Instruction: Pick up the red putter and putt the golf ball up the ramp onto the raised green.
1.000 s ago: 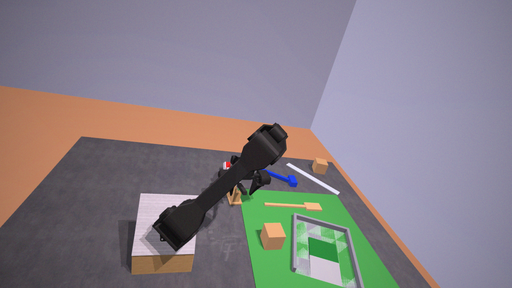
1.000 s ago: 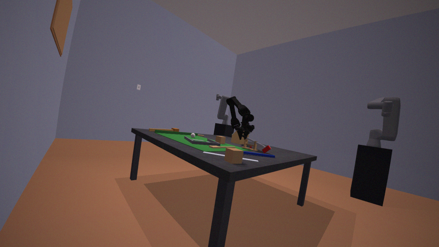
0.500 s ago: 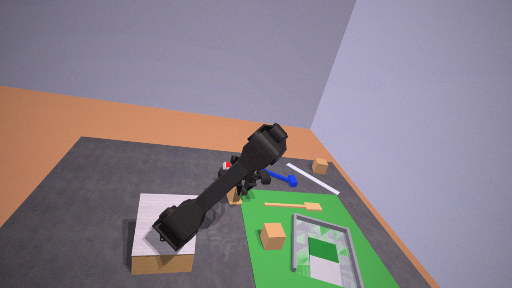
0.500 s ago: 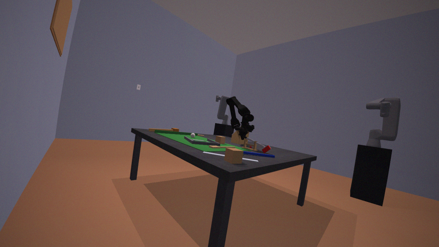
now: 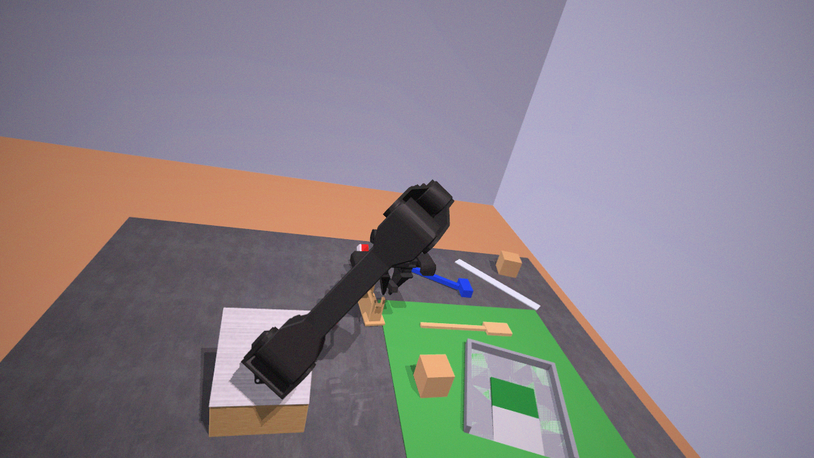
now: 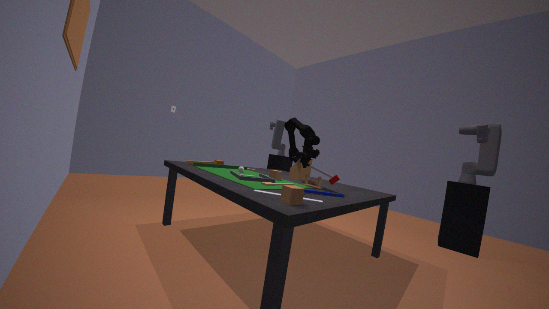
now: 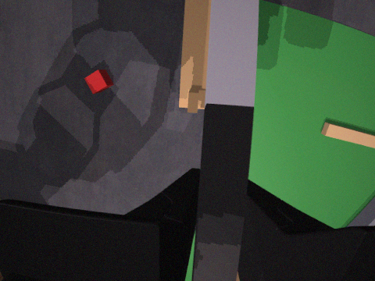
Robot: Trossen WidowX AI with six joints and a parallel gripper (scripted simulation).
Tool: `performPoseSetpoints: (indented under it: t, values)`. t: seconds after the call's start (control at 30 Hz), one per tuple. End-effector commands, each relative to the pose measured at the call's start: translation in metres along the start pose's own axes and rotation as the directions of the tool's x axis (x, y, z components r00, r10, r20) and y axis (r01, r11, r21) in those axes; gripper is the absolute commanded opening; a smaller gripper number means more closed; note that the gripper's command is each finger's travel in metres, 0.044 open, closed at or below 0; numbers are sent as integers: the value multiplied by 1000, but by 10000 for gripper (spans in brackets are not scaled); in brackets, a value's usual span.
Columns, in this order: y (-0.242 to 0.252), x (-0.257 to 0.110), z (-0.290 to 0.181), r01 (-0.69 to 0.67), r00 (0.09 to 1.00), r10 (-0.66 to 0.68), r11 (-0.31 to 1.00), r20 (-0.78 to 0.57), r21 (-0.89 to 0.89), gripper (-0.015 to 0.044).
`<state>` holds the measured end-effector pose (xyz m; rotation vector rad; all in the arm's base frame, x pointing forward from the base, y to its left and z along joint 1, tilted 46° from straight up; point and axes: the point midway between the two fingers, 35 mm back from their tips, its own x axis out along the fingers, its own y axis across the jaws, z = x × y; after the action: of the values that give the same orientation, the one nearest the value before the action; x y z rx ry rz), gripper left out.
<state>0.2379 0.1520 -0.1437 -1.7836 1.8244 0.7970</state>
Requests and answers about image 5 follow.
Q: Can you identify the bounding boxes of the green flat mat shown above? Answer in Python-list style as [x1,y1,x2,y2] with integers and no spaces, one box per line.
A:
[382,300,635,458]

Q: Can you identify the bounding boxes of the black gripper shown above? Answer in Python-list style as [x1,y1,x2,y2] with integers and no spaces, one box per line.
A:
[350,251,436,295]

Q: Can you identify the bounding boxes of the white flat bar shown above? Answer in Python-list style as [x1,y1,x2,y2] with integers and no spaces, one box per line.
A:
[455,259,540,310]

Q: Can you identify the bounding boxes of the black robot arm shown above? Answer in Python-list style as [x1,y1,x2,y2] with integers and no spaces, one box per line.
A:
[241,179,454,399]

